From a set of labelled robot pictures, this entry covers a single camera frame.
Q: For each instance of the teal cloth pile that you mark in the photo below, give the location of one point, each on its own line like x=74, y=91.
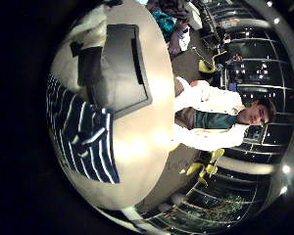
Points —
x=165, y=21

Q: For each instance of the yellow plastic chair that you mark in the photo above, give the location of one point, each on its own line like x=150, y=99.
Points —
x=206, y=67
x=202, y=168

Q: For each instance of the navy white striped shirt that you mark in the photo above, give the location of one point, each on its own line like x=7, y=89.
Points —
x=88, y=137

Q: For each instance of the person in white jacket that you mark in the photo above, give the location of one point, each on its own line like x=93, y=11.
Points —
x=209, y=107

